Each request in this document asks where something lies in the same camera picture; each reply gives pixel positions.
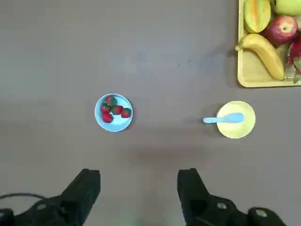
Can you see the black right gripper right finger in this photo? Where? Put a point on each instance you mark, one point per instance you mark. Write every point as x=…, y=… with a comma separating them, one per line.
x=192, y=195

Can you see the yellow-green apple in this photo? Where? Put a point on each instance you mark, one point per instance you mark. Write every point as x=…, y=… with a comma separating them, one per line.
x=289, y=5

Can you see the yellow bowl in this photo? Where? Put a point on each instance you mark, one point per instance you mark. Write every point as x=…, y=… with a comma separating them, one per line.
x=235, y=129

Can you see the light blue spoon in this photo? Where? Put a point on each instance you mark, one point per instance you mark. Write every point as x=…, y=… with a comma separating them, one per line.
x=231, y=117

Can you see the red dragon fruit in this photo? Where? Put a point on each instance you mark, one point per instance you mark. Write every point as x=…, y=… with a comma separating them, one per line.
x=295, y=51

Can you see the blue bowl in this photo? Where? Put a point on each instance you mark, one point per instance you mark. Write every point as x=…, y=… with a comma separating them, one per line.
x=115, y=124

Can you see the yellow star fruit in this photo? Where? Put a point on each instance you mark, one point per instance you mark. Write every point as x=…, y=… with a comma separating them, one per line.
x=256, y=14

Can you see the yellow tray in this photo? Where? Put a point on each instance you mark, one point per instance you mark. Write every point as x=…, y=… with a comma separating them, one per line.
x=249, y=77

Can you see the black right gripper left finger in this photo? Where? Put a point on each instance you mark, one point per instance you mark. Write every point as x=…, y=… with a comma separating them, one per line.
x=80, y=195

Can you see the red apple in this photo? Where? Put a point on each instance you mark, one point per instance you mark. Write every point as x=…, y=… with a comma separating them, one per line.
x=282, y=30

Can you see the yellow banana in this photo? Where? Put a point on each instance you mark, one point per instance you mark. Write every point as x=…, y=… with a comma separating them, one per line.
x=265, y=51

